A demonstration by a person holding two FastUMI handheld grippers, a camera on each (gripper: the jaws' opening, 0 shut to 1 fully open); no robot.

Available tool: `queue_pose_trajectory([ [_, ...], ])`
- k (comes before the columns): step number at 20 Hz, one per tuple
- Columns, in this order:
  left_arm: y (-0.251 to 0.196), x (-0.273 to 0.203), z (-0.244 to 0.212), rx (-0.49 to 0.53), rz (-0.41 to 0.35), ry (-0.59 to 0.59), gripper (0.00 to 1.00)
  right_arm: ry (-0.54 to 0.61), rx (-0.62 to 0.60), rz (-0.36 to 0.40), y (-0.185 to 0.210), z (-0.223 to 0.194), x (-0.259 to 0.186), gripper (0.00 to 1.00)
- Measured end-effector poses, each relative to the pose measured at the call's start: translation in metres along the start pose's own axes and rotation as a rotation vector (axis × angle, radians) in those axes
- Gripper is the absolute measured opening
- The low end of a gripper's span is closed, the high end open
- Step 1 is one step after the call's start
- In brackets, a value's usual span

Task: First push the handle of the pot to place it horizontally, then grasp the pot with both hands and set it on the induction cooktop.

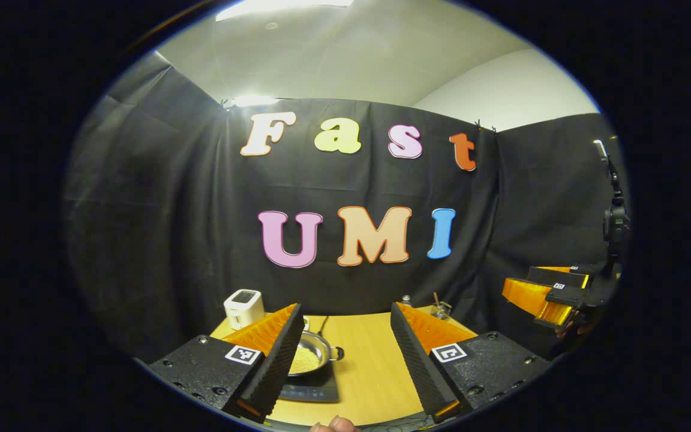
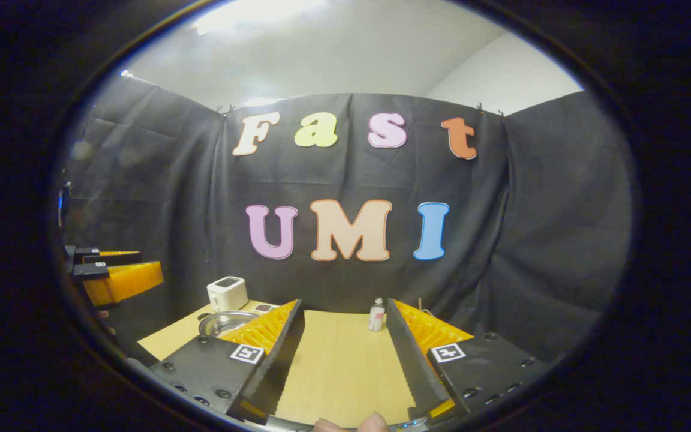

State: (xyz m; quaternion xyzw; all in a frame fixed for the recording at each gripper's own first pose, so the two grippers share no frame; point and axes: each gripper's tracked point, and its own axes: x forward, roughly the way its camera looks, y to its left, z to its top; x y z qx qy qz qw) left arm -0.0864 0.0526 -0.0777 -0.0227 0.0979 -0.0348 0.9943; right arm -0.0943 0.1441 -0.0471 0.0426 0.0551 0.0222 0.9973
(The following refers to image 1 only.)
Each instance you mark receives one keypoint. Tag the ceiling light panel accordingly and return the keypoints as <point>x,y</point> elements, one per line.
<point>279,7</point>

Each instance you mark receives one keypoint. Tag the stainless steel pot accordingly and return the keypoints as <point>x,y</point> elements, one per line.
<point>321,345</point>

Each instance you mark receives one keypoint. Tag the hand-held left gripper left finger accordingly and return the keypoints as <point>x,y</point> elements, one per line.
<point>276,366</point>

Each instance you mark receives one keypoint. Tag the white toaster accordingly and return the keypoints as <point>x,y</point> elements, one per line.
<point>243,309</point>

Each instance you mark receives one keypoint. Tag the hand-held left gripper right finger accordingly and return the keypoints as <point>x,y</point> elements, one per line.
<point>417,366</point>

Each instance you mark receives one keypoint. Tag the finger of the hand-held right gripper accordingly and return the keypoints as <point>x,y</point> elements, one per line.
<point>531,294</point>
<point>561,276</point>

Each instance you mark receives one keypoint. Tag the pile of yellow soybeans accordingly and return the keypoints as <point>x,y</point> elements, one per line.
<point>305,361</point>

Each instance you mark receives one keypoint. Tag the black induction cooktop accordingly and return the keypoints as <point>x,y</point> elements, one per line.
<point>315,390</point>

